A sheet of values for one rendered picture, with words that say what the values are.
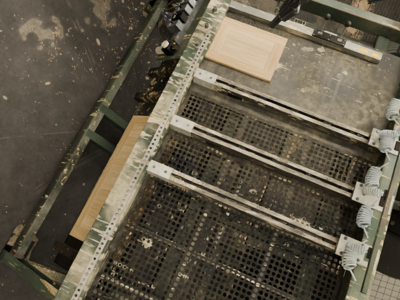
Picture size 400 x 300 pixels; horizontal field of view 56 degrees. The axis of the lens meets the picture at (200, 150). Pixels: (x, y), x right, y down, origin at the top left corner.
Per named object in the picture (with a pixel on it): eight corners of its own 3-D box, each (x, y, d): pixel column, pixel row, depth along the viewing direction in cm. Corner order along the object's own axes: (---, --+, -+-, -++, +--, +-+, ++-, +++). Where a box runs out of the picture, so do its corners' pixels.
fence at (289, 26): (231, 4, 234) (231, 0, 231) (379, 57, 223) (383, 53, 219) (228, 10, 233) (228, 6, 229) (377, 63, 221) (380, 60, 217)
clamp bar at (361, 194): (176, 116, 209) (173, 96, 186) (384, 200, 194) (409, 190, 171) (168, 131, 206) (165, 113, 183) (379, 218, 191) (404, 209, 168)
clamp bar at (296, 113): (198, 71, 218) (199, 47, 196) (399, 147, 203) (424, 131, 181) (191, 85, 215) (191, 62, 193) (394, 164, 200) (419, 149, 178)
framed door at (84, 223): (135, 116, 266) (133, 115, 264) (188, 118, 227) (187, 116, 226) (71, 235, 238) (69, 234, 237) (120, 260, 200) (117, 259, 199)
